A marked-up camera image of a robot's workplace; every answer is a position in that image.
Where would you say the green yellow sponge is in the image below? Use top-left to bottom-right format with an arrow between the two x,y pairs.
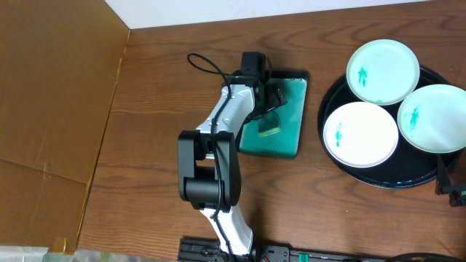
258,111 -> 280,137

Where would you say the white plate with green stain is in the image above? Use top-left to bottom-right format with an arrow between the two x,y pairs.
323,102 -> 399,168

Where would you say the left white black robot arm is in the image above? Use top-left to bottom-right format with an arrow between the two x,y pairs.
178,84 -> 287,258

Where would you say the black tray with green water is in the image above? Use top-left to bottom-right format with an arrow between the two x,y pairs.
239,71 -> 309,159

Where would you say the round black serving tray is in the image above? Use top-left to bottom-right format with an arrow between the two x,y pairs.
317,67 -> 465,188

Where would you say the near mint green plate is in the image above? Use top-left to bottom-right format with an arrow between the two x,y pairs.
397,84 -> 465,154

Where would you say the mint green plate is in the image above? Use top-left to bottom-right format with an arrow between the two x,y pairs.
346,39 -> 420,106
397,84 -> 465,154

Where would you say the far mint green plate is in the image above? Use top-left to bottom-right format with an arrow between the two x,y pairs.
346,39 -> 420,106

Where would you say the brown cardboard sheet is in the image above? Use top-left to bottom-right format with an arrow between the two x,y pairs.
1,0 -> 130,253

